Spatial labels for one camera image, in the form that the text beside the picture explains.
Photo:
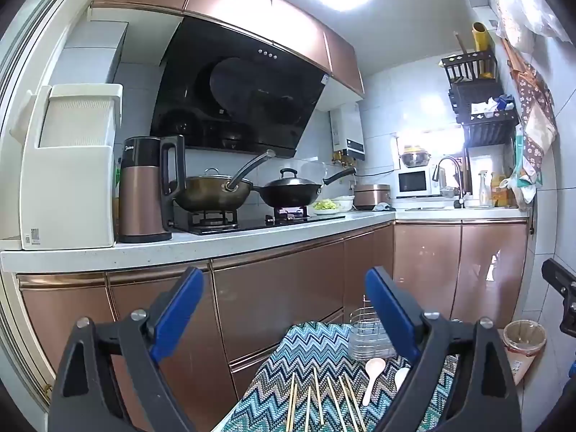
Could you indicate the wooden rolling pin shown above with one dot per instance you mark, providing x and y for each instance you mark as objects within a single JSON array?
[{"x": 461, "y": 49}]

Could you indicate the bamboo chopsticks set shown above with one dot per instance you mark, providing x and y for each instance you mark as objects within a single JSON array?
[{"x": 335, "y": 402}]

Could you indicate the plate of chopped greens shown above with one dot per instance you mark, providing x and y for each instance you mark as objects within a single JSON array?
[{"x": 325, "y": 205}]

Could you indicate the black wall rack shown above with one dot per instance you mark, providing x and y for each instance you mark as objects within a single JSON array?
[{"x": 486, "y": 130}]

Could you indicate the copper rice cooker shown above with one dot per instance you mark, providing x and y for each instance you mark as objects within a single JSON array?
[{"x": 371, "y": 195}]

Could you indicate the copper electric kettle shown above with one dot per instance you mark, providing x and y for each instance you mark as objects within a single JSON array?
[{"x": 139, "y": 198}]

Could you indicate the white plastic spoon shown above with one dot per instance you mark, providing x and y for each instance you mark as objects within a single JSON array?
[{"x": 400, "y": 375}]

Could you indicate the yellow oil bottle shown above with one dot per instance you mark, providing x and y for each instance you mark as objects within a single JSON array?
[{"x": 500, "y": 193}]

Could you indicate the white microwave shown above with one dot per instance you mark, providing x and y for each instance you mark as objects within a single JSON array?
[{"x": 414, "y": 182}]

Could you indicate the lined trash bin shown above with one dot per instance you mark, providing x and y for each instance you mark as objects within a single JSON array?
[{"x": 524, "y": 346}]

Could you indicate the green and white bag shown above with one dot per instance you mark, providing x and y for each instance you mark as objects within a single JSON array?
[{"x": 522, "y": 166}]

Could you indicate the yellow wrap roll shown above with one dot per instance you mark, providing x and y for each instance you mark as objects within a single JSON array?
[{"x": 480, "y": 45}]

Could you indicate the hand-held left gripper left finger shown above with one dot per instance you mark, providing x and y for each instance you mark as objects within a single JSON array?
[{"x": 177, "y": 310}]

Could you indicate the hanging plastic bags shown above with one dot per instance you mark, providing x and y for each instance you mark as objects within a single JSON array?
[{"x": 522, "y": 4}]

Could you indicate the brown floral apron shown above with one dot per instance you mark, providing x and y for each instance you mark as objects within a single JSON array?
[{"x": 533, "y": 108}]

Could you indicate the beige plastic spoon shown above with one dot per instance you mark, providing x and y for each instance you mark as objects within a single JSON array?
[{"x": 373, "y": 369}]

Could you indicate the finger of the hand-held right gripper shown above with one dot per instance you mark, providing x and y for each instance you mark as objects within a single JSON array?
[{"x": 558, "y": 281}]

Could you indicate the clear spray bottle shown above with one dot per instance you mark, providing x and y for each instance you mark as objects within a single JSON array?
[{"x": 483, "y": 191}]

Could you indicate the copper lower cabinets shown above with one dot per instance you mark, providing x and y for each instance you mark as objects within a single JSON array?
[{"x": 279, "y": 288}]

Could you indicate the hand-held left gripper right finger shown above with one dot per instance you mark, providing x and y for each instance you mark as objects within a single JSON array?
[{"x": 390, "y": 315}]

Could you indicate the black wok with lid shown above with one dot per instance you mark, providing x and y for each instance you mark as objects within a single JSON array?
[{"x": 288, "y": 193}]

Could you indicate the black gas stove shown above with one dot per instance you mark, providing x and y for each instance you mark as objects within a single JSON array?
[{"x": 252, "y": 226}]

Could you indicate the black range hood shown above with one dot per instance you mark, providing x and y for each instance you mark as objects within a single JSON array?
[{"x": 225, "y": 90}]

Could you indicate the zigzag patterned cloth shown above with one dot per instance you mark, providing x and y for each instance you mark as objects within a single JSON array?
[{"x": 279, "y": 369}]

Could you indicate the white bowl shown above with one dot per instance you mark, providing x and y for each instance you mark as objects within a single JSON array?
[{"x": 345, "y": 203}]

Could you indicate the steel pot on microwave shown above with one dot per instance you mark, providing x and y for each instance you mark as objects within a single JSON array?
[{"x": 416, "y": 158}]

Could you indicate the brass wok with lid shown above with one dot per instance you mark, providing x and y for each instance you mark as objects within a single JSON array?
[{"x": 211, "y": 194}]

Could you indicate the steel kitchen faucet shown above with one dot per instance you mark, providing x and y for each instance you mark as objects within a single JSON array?
[{"x": 458, "y": 175}]

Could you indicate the white water heater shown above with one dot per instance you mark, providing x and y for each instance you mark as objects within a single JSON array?
[{"x": 346, "y": 126}]

